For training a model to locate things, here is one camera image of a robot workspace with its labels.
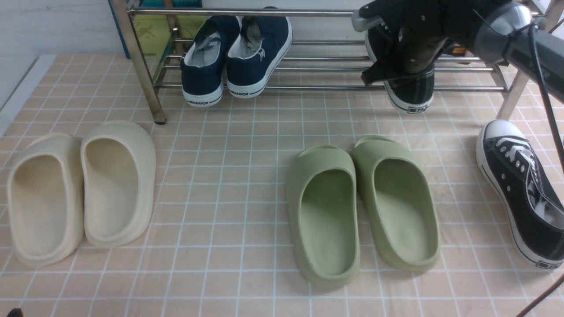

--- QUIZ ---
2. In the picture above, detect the right navy canvas sneaker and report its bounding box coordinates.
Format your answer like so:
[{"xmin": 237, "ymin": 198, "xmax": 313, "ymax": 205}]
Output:
[{"xmin": 226, "ymin": 16, "xmax": 293, "ymax": 99}]

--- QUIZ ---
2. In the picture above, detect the navy canvas sneaker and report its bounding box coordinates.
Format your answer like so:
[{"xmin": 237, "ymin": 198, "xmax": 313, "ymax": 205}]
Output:
[
  {"xmin": 180, "ymin": 15, "xmax": 241, "ymax": 108},
  {"xmin": 226, "ymin": 16, "xmax": 293, "ymax": 99}
]

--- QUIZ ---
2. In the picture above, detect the left navy canvas sneaker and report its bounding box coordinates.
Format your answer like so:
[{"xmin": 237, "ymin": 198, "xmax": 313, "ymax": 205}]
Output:
[{"xmin": 180, "ymin": 15, "xmax": 241, "ymax": 108}]

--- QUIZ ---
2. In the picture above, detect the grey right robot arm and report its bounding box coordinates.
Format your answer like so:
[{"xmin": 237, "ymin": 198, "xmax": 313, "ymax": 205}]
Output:
[{"xmin": 351, "ymin": 0, "xmax": 564, "ymax": 101}]

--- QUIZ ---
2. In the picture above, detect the green and blue box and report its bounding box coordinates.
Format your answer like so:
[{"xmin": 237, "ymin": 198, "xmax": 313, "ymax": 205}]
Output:
[{"xmin": 108, "ymin": 0, "xmax": 208, "ymax": 59}]

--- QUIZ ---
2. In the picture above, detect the black canvas sneaker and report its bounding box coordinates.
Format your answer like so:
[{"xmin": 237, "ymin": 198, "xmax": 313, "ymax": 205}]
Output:
[
  {"xmin": 365, "ymin": 23, "xmax": 435, "ymax": 114},
  {"xmin": 476, "ymin": 120, "xmax": 564, "ymax": 269}
]

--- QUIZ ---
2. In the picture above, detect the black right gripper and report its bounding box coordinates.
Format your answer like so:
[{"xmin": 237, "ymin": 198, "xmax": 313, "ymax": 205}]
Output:
[{"xmin": 351, "ymin": 0, "xmax": 494, "ymax": 86}]

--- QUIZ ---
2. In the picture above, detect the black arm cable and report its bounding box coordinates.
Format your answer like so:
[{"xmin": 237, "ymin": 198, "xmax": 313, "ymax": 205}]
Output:
[{"xmin": 516, "ymin": 20, "xmax": 564, "ymax": 317}]

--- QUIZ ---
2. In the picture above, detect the steel shoe rack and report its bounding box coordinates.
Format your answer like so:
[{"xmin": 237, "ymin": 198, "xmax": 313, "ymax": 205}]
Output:
[{"xmin": 110, "ymin": 0, "xmax": 564, "ymax": 125}]

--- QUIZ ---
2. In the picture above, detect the right green foam slipper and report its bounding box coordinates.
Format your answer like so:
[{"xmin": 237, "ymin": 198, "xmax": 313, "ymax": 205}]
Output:
[{"xmin": 351, "ymin": 135, "xmax": 441, "ymax": 272}]

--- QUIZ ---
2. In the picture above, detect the right cream foam slipper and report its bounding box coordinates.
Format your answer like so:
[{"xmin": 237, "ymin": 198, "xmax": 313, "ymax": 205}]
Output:
[{"xmin": 80, "ymin": 120, "xmax": 156, "ymax": 248}]

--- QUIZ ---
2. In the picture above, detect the left cream foam slipper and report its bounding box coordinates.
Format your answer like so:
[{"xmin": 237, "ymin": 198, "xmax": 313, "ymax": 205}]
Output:
[{"xmin": 7, "ymin": 133, "xmax": 84, "ymax": 268}]

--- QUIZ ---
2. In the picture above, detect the left green foam slipper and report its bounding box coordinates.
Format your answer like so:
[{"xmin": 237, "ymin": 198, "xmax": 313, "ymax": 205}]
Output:
[{"xmin": 285, "ymin": 144, "xmax": 360, "ymax": 289}]

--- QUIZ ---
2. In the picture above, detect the cream foam slipper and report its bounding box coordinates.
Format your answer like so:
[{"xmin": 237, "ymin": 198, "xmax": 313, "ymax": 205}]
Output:
[
  {"xmin": 7, "ymin": 133, "xmax": 84, "ymax": 268},
  {"xmin": 80, "ymin": 120, "xmax": 156, "ymax": 248}
]

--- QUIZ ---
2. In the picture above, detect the green foam slipper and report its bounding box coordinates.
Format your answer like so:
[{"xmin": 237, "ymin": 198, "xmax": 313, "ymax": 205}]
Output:
[
  {"xmin": 351, "ymin": 135, "xmax": 441, "ymax": 272},
  {"xmin": 285, "ymin": 144, "xmax": 360, "ymax": 289}
]

